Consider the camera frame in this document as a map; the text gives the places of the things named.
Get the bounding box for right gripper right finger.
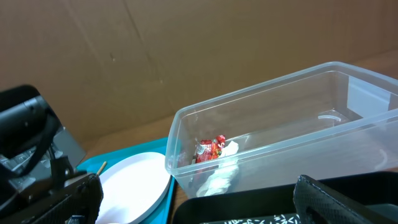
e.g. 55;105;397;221
293;175;397;224

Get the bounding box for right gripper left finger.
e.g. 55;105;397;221
1;173;103;224

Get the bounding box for white tissue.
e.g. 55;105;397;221
193;141;239;197

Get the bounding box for red snack wrapper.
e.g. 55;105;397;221
193;135;226;163

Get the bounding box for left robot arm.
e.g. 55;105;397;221
1;85;62;159

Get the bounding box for grey dishwasher rack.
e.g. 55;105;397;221
1;128;86;191

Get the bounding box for black waste tray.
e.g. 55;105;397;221
173;172;397;223

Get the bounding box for clear plastic waste bin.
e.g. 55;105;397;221
165;62;397;198

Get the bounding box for right wooden chopstick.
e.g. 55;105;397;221
96;161;107;175

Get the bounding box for large white plate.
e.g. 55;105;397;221
96;152;171;224

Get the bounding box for teal serving tray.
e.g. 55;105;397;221
78;138;175;223

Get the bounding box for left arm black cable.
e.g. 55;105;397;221
0;114;62;215

